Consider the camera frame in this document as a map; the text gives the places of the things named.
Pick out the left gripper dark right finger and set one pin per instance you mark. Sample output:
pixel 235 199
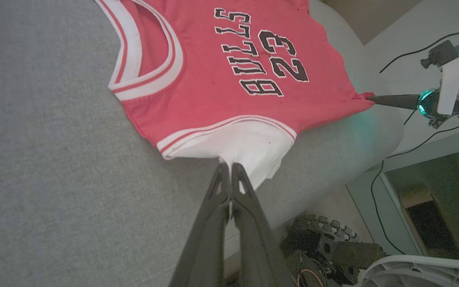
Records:
pixel 257 247

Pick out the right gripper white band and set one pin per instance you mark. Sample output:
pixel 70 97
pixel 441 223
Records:
pixel 450 87

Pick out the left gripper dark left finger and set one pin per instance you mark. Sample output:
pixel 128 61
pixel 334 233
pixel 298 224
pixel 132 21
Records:
pixel 205 239

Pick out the red Bulls 23 jersey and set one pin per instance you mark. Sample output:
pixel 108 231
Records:
pixel 213 99

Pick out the dark robot base machinery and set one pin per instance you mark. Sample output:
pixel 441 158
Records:
pixel 333 251

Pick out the white cabinet with glass panel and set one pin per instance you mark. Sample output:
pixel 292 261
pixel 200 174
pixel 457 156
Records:
pixel 405 59

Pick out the white slotted plastic rim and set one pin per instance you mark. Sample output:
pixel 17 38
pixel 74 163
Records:
pixel 420 271

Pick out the grey fabric sofa seat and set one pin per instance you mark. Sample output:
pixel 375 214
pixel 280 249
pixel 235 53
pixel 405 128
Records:
pixel 54 159

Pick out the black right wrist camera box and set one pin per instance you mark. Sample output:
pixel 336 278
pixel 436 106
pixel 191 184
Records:
pixel 440 54

